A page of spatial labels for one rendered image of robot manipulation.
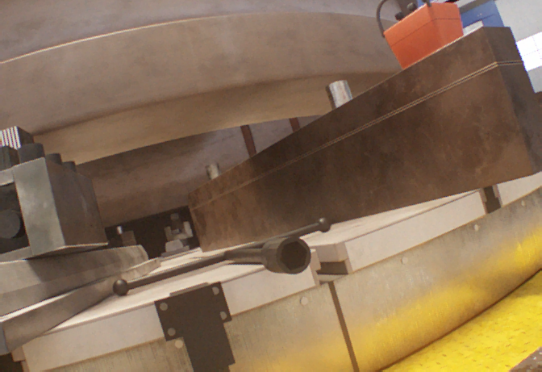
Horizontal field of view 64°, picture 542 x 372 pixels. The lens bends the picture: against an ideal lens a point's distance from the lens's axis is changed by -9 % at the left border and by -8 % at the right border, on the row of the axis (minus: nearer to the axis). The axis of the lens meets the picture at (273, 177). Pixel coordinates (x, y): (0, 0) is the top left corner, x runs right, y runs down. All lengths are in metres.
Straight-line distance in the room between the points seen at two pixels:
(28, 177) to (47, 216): 0.10
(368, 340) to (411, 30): 0.81
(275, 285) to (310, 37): 1.12
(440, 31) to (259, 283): 0.79
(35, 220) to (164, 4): 1.02
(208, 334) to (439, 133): 0.84
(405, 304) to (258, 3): 1.33
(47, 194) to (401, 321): 0.85
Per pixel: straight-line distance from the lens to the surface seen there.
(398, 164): 1.43
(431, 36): 1.31
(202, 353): 0.76
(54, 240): 1.12
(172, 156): 6.07
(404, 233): 1.10
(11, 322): 0.82
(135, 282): 1.26
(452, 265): 1.23
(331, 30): 1.93
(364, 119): 1.50
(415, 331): 1.15
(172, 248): 5.22
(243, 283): 0.93
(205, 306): 0.74
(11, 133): 1.41
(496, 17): 6.70
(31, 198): 1.15
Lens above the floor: 0.40
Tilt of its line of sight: 5 degrees up
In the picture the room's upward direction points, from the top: 17 degrees counter-clockwise
